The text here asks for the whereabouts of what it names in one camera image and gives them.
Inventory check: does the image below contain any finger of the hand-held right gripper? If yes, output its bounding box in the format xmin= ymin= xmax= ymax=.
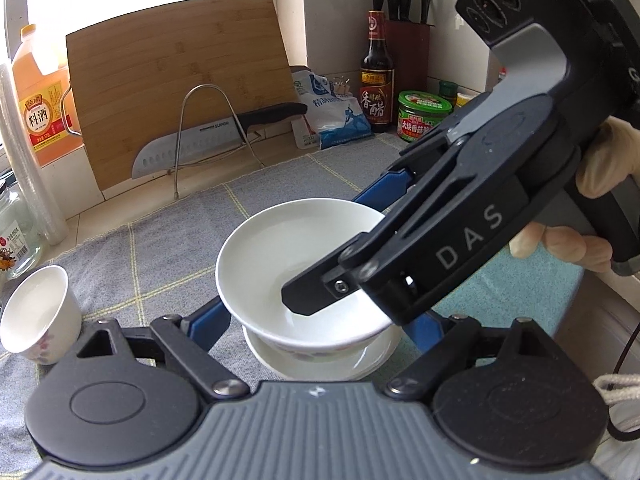
xmin=352 ymin=127 xmax=453 ymax=213
xmin=281 ymin=246 xmax=381 ymax=317

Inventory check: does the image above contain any white rope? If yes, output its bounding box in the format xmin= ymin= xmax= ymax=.
xmin=592 ymin=372 xmax=640 ymax=406

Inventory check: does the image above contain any white plate with fruit print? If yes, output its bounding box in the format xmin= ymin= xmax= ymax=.
xmin=243 ymin=325 xmax=401 ymax=382

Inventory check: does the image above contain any glass jar with yellow lid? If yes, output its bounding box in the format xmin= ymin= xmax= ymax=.
xmin=0 ymin=180 xmax=48 ymax=281

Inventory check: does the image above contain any white bowl with pink flowers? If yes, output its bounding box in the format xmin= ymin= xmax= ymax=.
xmin=0 ymin=265 xmax=82 ymax=365

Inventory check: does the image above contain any grey checked cloth mat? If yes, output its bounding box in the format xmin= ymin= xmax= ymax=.
xmin=0 ymin=135 xmax=586 ymax=386

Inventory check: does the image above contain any small jar with green lid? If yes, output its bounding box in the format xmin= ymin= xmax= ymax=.
xmin=439 ymin=80 xmax=459 ymax=111

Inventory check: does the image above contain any sauce jar with green lid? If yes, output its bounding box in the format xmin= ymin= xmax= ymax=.
xmin=397 ymin=90 xmax=454 ymax=142

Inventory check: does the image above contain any dark red knife block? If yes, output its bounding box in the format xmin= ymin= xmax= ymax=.
xmin=384 ymin=20 xmax=431 ymax=98

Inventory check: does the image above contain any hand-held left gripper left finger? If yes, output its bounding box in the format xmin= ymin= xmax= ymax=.
xmin=75 ymin=295 xmax=249 ymax=403

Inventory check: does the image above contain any bamboo cutting board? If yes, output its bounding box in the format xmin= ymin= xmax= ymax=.
xmin=66 ymin=0 xmax=301 ymax=192

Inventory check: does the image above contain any metal wire rack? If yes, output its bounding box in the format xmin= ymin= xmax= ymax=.
xmin=172 ymin=85 xmax=266 ymax=198

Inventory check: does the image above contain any dark vinegar bottle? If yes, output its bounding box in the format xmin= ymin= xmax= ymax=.
xmin=360 ymin=10 xmax=396 ymax=133

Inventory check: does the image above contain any orange cooking wine bottle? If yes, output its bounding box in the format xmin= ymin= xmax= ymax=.
xmin=11 ymin=25 xmax=86 ymax=168

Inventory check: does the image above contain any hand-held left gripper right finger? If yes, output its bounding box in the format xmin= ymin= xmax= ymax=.
xmin=385 ymin=311 xmax=551 ymax=403

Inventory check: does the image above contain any white and blue salt bag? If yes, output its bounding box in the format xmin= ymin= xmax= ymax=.
xmin=291 ymin=67 xmax=375 ymax=150

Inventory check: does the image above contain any steel santoku knife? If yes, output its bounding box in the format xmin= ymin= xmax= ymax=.
xmin=131 ymin=102 xmax=308 ymax=180

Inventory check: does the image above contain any large white floral bowl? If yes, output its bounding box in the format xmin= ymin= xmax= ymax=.
xmin=216 ymin=199 xmax=397 ymax=356

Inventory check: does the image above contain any person's right hand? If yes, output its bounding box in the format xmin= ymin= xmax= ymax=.
xmin=509 ymin=119 xmax=640 ymax=273

